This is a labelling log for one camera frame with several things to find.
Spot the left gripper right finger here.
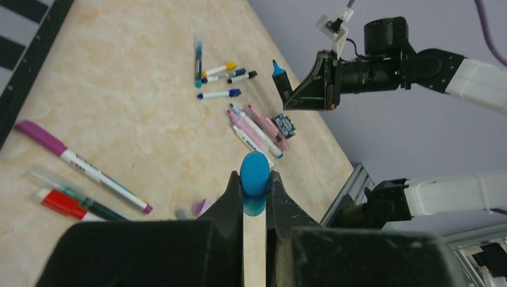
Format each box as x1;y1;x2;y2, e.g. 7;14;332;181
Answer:
266;172;466;286

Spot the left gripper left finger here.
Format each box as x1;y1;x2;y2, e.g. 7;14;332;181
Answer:
36;172;244;286

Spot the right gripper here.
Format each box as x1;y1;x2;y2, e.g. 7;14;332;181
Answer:
282;50;401;111

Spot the purple highlighter cap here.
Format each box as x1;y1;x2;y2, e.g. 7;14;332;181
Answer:
191;199;213;218

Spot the black highlighter blue cap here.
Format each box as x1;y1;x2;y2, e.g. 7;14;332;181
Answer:
272;60;293;105

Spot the grey marker cap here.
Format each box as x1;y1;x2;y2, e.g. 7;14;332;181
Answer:
175;209;193;220

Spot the pink highlighter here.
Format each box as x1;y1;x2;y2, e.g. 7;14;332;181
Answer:
248;104;290;151

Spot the light blue highlighter cap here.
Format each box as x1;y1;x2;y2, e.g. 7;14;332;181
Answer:
240;151;270;217

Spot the purple highlighter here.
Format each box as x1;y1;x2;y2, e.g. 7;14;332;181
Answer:
227;109;269;153

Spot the grey white marker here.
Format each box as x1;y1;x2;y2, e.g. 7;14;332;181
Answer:
232;125;274;170

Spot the magenta cap pen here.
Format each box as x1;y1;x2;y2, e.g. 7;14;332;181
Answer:
14;120;153;214

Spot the red cap pen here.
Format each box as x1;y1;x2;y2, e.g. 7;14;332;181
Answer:
33;188;105;221

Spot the thick blue whiteboard marker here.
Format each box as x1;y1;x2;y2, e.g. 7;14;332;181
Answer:
229;103;283;158

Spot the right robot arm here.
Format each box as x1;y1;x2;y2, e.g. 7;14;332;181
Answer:
284;13;506;235

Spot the green pen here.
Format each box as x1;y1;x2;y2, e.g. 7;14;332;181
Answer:
29;166;128;221

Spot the owl eraser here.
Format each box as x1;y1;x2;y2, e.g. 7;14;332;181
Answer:
271;114;296;139

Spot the black cap marker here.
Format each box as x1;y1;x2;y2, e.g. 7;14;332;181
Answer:
227;71;258;84

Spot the navy cap marker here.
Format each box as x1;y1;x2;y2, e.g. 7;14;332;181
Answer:
201;68;246;84

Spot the blue cap thin marker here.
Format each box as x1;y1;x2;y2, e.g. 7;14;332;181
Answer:
197;88;242;99

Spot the yellow cap marker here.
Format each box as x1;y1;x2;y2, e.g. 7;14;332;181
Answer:
201;62;237;78

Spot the black grey chessboard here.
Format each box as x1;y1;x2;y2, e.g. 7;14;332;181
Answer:
1;1;74;145

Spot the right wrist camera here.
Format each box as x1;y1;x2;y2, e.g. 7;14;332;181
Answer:
316;6;354;57

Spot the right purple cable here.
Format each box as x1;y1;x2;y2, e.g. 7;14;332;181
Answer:
346;0;507;68

